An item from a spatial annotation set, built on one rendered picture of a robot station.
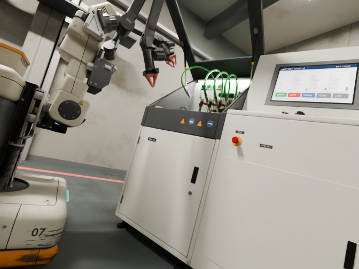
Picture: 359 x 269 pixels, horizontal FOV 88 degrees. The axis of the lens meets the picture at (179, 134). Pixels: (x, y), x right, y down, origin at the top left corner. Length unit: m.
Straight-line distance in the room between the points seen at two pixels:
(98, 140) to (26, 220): 2.57
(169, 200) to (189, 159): 0.29
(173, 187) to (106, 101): 2.53
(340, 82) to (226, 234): 1.06
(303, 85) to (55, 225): 1.53
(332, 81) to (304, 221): 0.83
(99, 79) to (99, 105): 2.34
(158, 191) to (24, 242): 0.70
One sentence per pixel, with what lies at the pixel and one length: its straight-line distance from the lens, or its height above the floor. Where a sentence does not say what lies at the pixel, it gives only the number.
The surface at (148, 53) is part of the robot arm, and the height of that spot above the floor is 1.15.
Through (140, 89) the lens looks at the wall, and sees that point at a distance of 3.69.
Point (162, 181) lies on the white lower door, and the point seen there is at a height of 0.44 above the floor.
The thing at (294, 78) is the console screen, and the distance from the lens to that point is 1.47.
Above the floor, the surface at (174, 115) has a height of 0.91.
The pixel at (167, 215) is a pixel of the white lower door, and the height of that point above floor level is 0.25.
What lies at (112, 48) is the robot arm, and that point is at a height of 1.24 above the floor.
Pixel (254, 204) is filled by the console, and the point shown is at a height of 0.51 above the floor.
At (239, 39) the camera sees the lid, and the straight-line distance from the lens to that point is 1.73.
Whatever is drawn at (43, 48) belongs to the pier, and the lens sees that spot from 3.41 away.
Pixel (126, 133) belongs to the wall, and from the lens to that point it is 3.56.
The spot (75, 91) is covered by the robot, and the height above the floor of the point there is 0.83.
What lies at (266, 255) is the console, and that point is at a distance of 1.07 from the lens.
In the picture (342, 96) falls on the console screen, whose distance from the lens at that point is 1.38.
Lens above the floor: 0.66
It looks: 5 degrees up
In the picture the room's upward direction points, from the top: 15 degrees clockwise
